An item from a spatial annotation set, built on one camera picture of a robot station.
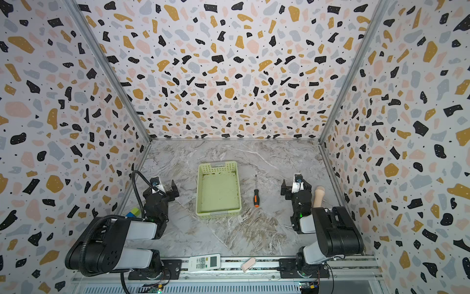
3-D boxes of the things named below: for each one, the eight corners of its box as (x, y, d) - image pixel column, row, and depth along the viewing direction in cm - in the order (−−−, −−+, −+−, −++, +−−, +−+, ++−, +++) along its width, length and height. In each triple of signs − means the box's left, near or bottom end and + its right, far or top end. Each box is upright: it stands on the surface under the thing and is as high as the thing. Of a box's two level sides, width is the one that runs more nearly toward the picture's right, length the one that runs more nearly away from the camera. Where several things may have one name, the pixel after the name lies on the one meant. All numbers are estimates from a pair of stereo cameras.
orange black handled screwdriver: (253, 207, 94) (254, 205, 92) (253, 177, 106) (253, 174, 104) (259, 207, 94) (259, 205, 92) (257, 177, 106) (258, 174, 104)
